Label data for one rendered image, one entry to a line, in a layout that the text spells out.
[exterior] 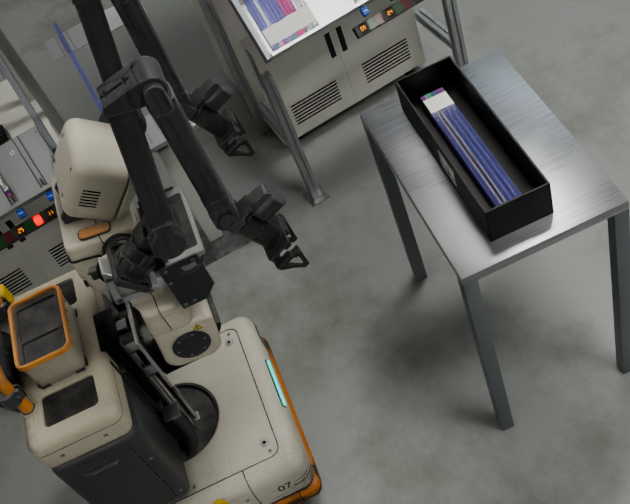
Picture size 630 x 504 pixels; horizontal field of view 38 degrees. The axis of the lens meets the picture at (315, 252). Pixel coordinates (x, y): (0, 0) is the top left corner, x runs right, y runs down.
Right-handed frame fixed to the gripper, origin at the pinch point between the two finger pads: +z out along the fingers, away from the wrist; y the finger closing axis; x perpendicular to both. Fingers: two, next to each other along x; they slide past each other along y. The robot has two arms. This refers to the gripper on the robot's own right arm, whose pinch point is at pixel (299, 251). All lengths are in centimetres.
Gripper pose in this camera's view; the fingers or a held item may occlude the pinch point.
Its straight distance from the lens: 215.7
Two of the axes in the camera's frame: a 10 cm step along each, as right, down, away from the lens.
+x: -6.8, 6.6, 3.2
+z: 6.6, 3.5, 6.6
